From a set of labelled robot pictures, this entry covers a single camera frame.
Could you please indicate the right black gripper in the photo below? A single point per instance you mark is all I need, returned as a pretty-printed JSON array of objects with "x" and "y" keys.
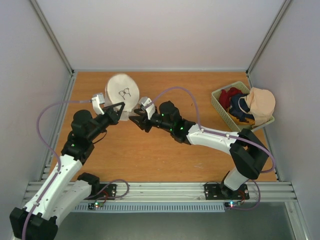
[{"x": 145, "y": 122}]

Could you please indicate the green perforated plastic basket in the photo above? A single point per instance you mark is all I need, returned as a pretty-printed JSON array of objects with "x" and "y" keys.
[{"x": 234, "y": 127}]

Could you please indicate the red garment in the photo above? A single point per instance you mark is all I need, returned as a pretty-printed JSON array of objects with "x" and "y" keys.
[{"x": 226, "y": 95}]

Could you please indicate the right circuit board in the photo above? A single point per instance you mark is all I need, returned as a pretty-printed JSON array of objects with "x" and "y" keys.
[{"x": 233, "y": 204}]

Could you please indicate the yellow garment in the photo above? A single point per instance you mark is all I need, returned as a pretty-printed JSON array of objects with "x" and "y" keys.
[{"x": 245, "y": 121}]

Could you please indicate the left aluminium frame post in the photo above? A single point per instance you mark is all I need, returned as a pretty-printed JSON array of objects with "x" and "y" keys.
[{"x": 40, "y": 14}]

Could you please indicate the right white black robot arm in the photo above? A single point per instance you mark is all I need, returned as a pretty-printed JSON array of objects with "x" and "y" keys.
[{"x": 248, "y": 153}]

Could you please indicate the navy blue garment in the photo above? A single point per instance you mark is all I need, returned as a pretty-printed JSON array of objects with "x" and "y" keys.
[{"x": 239, "y": 108}]

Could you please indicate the aluminium front rail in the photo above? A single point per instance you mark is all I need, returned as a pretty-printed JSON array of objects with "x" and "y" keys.
[{"x": 267, "y": 192}]

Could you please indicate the grey slotted cable duct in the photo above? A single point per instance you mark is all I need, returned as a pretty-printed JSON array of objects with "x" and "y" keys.
[{"x": 153, "y": 207}]

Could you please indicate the beige bra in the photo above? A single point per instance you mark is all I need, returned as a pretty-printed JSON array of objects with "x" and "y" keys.
[{"x": 261, "y": 103}]

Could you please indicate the left circuit board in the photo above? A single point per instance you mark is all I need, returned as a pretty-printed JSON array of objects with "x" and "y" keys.
[{"x": 95, "y": 205}]

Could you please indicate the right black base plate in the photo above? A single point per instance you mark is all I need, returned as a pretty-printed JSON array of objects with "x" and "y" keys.
[{"x": 214, "y": 191}]

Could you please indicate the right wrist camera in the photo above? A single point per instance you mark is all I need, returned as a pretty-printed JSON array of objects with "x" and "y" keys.
[{"x": 147, "y": 105}]

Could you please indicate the left aluminium side rail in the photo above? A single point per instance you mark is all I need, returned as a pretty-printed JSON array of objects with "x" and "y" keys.
[{"x": 57, "y": 126}]

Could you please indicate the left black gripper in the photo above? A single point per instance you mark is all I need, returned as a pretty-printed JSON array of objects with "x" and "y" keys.
[{"x": 114, "y": 116}]

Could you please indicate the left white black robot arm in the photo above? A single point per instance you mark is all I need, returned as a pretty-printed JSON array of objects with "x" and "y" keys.
[{"x": 41, "y": 217}]

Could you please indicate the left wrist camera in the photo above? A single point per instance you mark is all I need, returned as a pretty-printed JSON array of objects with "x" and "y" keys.
[{"x": 97, "y": 100}]

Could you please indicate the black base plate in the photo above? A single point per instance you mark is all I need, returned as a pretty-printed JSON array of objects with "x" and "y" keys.
[
  {"x": 214, "y": 191},
  {"x": 109, "y": 191}
]

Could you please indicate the circuit board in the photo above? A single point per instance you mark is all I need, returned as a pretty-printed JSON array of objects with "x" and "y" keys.
[
  {"x": 95, "y": 205},
  {"x": 233, "y": 204}
]

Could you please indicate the aluminium frame post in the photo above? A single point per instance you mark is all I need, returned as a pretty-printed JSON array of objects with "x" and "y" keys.
[
  {"x": 40, "y": 14},
  {"x": 269, "y": 34}
]

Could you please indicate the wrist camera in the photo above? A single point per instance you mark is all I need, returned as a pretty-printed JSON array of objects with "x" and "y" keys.
[
  {"x": 147, "y": 105},
  {"x": 97, "y": 100}
]

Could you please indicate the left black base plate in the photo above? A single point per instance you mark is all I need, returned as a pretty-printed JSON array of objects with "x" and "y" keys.
[{"x": 109, "y": 191}]

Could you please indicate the right aluminium frame post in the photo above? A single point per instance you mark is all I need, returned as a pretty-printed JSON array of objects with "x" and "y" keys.
[{"x": 269, "y": 34}]

